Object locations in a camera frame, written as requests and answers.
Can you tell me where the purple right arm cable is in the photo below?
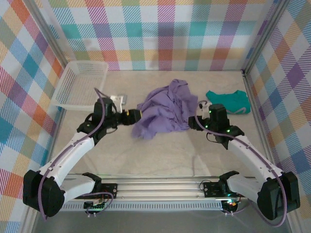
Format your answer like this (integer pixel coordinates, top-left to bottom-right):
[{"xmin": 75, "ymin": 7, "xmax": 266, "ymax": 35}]
[{"xmin": 194, "ymin": 100, "xmax": 288, "ymax": 228}]

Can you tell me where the folded teal t-shirt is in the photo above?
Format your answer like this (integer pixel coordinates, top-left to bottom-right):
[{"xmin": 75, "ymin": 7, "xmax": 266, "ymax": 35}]
[{"xmin": 206, "ymin": 89, "xmax": 251, "ymax": 115}]

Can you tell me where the slotted grey cable duct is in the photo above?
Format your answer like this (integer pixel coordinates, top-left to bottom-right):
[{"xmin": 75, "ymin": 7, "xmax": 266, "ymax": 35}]
[{"xmin": 40, "ymin": 202, "xmax": 224, "ymax": 212}]

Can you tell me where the white plastic mesh basket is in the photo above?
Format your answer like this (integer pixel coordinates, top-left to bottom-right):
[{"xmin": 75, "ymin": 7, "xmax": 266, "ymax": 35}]
[{"xmin": 51, "ymin": 60, "xmax": 109, "ymax": 112}]

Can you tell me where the aluminium corner post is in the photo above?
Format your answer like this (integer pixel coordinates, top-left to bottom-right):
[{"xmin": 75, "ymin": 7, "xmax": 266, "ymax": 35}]
[
  {"xmin": 242, "ymin": 0, "xmax": 292, "ymax": 72},
  {"xmin": 24, "ymin": 0, "xmax": 68, "ymax": 71}
]

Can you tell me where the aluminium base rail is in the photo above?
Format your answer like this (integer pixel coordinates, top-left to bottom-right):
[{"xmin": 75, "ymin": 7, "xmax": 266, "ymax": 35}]
[{"xmin": 26, "ymin": 172, "xmax": 296, "ymax": 202}]

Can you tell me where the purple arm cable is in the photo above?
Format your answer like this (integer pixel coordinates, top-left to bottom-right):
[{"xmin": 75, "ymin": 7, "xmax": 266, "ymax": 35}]
[
  {"xmin": 194, "ymin": 100, "xmax": 288, "ymax": 228},
  {"xmin": 40, "ymin": 87, "xmax": 115, "ymax": 221}
]

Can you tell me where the purple t-shirt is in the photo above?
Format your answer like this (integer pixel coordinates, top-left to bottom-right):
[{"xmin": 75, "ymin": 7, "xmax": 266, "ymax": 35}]
[{"xmin": 131, "ymin": 79, "xmax": 199, "ymax": 141}]

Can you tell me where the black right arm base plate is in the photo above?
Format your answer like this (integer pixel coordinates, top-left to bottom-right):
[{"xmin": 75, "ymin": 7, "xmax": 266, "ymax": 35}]
[{"xmin": 203, "ymin": 182, "xmax": 248, "ymax": 199}]

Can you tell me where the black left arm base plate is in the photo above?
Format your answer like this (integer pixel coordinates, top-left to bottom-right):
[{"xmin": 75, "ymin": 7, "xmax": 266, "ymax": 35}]
[{"xmin": 74, "ymin": 183, "xmax": 119, "ymax": 200}]

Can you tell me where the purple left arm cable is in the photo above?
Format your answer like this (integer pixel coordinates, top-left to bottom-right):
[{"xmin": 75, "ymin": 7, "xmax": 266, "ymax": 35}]
[{"xmin": 40, "ymin": 87, "xmax": 115, "ymax": 221}]

